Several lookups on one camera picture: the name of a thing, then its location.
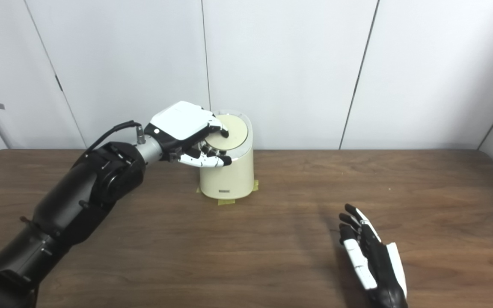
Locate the cream round bin lid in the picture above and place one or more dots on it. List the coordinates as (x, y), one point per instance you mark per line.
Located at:
(237, 132)

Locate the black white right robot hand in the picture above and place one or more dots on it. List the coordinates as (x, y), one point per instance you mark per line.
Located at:
(379, 269)

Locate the black wall panel hinge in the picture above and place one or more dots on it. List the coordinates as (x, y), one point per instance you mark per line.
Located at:
(58, 83)

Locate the cream-colored round bin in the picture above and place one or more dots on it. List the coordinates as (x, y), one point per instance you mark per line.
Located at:
(229, 179)

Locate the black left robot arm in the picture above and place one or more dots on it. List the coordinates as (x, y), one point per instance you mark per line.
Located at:
(75, 201)

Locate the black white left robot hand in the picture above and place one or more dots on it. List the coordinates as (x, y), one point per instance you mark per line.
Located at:
(182, 124)

